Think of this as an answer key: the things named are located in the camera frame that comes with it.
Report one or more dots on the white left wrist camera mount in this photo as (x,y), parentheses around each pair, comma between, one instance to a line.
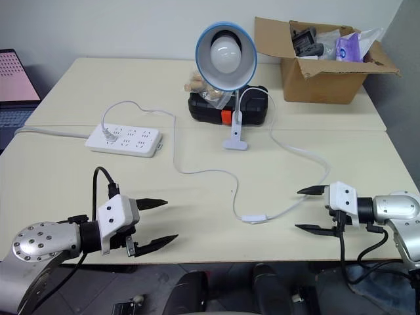
(115,210)

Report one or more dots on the laptop with pink screen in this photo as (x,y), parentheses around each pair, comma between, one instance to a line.
(14,78)

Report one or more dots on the black plastic tool case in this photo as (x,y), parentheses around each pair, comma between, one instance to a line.
(252,108)

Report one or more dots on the clear plastic bag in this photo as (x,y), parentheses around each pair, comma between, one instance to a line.
(372,36)

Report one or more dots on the white light bulb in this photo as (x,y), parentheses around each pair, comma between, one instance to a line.
(226,55)

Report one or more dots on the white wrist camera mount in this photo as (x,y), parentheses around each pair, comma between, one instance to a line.
(115,210)
(343,197)

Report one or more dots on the grey black device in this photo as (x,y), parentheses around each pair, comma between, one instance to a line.
(306,42)

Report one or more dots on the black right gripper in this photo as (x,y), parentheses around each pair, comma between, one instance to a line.
(341,220)

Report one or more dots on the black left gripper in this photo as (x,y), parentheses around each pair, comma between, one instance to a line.
(119,239)

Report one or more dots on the white plug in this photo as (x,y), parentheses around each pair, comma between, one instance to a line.
(110,137)

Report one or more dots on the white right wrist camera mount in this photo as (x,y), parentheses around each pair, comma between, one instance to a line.
(343,197)

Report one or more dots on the brown cardboard box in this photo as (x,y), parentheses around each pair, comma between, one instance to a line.
(321,82)

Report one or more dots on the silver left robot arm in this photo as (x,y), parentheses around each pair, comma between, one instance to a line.
(42,241)

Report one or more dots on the clear bag of wooden pieces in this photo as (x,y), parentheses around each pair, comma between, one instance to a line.
(213,95)

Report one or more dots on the white power strip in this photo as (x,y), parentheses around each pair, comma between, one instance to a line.
(131,142)

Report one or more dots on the dark blue rounded shape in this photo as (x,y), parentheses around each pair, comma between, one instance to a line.
(367,295)

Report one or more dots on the blue clip desk lamp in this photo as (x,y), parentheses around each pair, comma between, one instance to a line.
(229,78)

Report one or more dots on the purple tissue pack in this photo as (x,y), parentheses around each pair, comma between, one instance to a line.
(349,49)

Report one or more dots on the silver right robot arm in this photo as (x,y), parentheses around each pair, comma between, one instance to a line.
(393,205)

